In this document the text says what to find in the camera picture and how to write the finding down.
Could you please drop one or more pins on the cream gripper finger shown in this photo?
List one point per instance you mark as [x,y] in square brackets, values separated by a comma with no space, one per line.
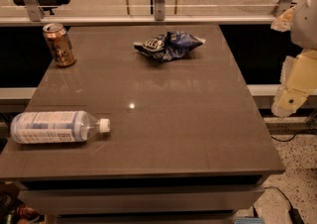
[298,80]
[283,22]

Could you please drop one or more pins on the orange soda can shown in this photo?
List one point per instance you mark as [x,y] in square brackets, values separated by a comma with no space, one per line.
[59,44]

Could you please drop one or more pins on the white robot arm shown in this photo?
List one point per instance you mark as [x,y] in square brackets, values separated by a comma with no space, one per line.
[303,31]

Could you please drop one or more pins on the clear plastic water bottle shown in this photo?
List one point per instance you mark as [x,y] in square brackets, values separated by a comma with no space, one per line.
[56,127]

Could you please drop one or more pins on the blue chip bag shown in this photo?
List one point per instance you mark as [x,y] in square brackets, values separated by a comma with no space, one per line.
[169,46]

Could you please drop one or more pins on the grey table with drawers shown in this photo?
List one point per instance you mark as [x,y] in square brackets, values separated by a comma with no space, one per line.
[187,143]

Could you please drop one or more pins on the black power adapter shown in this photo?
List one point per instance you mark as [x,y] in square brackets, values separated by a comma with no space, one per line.
[295,216]

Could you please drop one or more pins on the blue item on floor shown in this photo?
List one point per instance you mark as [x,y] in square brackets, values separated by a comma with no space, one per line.
[249,220]

